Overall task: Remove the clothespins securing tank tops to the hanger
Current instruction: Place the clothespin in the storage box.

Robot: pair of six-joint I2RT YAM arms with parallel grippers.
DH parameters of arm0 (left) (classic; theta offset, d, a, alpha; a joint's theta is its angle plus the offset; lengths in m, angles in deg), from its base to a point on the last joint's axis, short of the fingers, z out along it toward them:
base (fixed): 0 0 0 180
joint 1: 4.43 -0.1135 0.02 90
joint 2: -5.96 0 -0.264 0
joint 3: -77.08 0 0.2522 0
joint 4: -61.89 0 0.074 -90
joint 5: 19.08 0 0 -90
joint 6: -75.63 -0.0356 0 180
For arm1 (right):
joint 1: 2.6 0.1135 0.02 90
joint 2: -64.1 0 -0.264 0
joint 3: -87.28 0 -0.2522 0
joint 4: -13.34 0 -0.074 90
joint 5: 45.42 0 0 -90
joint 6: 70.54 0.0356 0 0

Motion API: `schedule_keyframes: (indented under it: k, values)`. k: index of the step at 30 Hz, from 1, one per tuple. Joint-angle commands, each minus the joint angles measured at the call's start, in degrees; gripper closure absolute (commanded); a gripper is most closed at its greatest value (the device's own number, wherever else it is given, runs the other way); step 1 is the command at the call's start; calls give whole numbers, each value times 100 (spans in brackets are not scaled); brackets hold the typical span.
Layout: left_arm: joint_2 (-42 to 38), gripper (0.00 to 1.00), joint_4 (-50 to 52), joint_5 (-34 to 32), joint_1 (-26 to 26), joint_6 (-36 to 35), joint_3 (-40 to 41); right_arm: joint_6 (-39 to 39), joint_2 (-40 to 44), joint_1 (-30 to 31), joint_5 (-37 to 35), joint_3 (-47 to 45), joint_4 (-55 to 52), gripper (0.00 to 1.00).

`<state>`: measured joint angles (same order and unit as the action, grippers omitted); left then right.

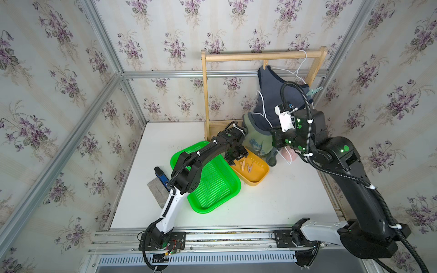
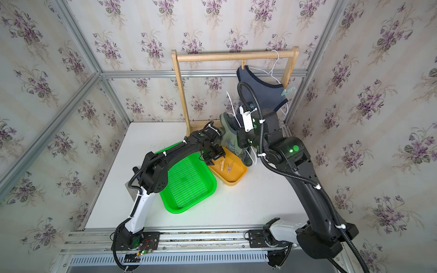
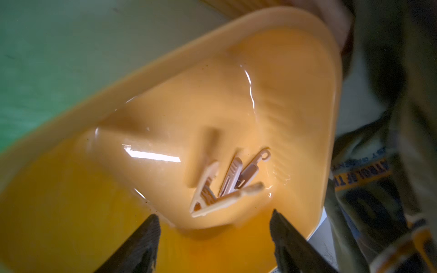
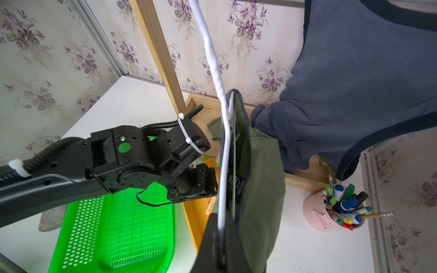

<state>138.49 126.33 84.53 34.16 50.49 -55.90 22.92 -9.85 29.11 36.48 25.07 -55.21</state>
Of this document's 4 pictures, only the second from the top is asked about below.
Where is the wooden clothes rack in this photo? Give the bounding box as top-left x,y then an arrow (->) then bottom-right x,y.
171,46 -> 300,134

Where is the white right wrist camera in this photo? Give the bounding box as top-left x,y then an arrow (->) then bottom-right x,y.
239,105 -> 254,133

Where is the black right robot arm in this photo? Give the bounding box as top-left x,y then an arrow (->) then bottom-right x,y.
237,81 -> 369,273

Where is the white plastic clothespin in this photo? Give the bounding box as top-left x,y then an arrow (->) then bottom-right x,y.
226,163 -> 233,173

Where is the white wire hanger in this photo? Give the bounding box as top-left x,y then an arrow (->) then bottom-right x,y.
249,50 -> 289,115
225,91 -> 257,165

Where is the green graphic tank top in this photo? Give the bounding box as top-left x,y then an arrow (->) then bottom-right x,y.
220,113 -> 254,167

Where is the yellow plastic tray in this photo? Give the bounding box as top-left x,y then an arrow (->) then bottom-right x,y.
209,147 -> 248,186

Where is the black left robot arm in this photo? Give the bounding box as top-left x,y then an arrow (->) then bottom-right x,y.
111,121 -> 225,252

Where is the navy blue tank top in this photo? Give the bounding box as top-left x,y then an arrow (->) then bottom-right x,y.
236,66 -> 288,111

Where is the green perforated plastic basket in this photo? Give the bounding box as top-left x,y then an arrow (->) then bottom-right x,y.
160,152 -> 217,214

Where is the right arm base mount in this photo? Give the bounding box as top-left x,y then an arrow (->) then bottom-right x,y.
243,217 -> 297,269

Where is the teal plastic clothespin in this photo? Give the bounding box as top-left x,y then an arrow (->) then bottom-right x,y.
281,86 -> 296,96

